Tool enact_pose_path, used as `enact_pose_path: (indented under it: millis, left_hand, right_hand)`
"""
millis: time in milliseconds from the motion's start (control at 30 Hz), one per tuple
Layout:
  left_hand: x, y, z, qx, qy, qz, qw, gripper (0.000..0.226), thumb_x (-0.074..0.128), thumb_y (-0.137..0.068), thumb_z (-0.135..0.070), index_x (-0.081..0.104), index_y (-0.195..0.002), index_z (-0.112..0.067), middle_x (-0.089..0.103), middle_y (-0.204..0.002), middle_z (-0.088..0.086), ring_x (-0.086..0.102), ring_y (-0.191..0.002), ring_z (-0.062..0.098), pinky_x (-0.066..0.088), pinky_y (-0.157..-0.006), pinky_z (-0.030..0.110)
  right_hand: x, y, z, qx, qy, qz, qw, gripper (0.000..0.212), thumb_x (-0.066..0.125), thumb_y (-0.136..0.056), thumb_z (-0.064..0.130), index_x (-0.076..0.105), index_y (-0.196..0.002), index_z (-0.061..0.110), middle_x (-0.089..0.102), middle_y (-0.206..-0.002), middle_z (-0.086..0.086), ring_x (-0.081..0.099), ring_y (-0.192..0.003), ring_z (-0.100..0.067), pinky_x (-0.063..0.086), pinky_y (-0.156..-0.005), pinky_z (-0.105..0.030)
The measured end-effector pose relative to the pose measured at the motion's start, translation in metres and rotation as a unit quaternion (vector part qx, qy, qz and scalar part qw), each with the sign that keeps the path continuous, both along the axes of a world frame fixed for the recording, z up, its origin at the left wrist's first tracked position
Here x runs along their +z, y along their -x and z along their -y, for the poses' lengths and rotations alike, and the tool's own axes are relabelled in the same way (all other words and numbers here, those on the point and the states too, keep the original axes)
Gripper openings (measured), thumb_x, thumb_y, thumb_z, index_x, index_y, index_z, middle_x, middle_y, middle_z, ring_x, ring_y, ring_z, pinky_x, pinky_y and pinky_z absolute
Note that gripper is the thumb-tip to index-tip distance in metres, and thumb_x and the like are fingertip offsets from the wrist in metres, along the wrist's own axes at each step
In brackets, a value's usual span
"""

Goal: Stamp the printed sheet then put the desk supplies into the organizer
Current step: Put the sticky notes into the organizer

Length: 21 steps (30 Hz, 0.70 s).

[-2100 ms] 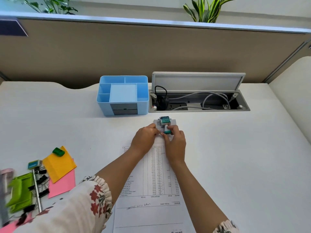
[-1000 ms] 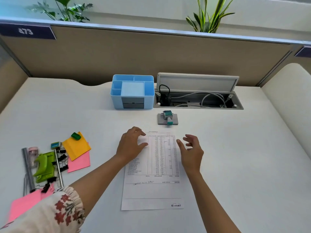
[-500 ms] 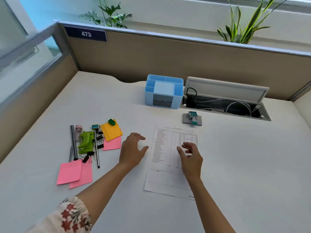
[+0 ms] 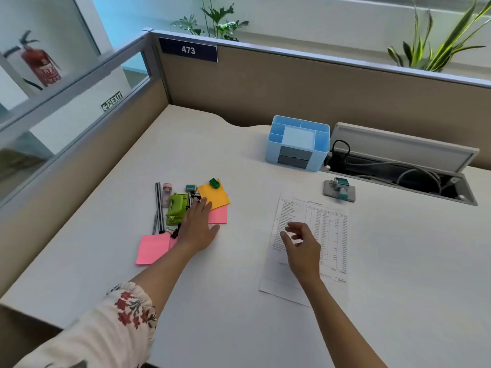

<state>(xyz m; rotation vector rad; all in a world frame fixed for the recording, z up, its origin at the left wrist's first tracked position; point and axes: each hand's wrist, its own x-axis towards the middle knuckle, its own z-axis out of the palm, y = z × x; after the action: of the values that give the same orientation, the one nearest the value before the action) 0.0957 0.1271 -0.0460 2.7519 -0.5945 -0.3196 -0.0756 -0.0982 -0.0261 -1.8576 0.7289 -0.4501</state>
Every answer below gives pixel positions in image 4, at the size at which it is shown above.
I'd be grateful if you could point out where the person's right forearm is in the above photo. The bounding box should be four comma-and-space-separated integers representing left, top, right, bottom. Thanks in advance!
301, 278, 388, 368

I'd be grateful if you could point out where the glass topped side partition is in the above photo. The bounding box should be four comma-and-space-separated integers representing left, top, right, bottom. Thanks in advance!
0, 32, 169, 295

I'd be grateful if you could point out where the dark blue number sign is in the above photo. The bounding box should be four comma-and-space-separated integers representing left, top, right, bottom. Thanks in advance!
158, 37, 218, 63

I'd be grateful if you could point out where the red fire extinguisher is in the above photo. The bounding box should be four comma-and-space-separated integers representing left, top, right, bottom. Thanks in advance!
4, 29, 63, 88

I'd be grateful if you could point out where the person's left hand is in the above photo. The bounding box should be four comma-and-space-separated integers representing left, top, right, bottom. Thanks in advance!
176, 197, 221, 254

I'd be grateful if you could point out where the grey desk cable tray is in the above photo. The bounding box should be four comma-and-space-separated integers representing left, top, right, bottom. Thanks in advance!
320, 151, 479, 206

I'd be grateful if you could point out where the green exit sign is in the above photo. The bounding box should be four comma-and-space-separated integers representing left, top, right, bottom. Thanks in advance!
100, 90, 123, 113

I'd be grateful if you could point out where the printed paper sheet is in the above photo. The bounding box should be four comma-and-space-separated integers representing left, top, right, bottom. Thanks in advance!
259, 193, 350, 308

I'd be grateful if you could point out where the person's right hand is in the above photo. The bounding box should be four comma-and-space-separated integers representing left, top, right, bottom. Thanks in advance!
280, 222, 323, 288

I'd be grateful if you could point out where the green date stamp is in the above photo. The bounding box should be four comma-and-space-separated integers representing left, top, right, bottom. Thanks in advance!
332, 177, 350, 201

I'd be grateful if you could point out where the leafy green plant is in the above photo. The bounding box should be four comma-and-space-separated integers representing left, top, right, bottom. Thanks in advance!
170, 0, 250, 42

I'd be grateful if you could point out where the beige partition panel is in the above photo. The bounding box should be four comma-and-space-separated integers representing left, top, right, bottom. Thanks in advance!
144, 28, 491, 171

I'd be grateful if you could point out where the long grey metallic pencil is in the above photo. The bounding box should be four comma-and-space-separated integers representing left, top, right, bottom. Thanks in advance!
154, 182, 164, 234
157, 182, 166, 234

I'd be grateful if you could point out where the pile of black binder clips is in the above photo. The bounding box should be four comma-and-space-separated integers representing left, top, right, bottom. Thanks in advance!
168, 191, 202, 239

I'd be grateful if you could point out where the looped grey cable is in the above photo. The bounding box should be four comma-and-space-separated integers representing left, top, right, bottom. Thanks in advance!
397, 168, 442, 194

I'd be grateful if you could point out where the green stapler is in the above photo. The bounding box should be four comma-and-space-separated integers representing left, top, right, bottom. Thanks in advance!
165, 193, 191, 226

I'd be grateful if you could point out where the grey stamp pad case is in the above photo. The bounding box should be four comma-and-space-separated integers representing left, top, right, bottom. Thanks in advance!
323, 179, 356, 203

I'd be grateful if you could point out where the grey cable tray lid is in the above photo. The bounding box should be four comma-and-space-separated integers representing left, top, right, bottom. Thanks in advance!
329, 122, 480, 174

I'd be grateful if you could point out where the flat grey cable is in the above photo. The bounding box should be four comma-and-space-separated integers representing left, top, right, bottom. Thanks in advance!
352, 174, 399, 185

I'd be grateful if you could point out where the white floral dress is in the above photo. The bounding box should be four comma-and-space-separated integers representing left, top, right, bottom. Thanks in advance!
13, 281, 158, 368

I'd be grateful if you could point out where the blue desk organizer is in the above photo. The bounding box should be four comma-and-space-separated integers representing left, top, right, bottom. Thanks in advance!
264, 115, 331, 173

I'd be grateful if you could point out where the person's left forearm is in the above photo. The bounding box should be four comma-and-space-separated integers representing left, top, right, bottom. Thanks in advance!
130, 241, 194, 315

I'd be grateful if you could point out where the orange sticky note pad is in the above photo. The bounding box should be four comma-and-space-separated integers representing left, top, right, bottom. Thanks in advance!
196, 179, 231, 211

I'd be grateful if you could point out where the black cable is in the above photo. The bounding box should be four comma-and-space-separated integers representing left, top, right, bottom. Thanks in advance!
330, 140, 352, 162

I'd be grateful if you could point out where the green snake plant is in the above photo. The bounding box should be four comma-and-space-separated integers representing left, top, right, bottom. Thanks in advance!
387, 0, 491, 73

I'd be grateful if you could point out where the white desk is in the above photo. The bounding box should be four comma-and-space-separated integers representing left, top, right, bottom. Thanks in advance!
0, 104, 491, 368

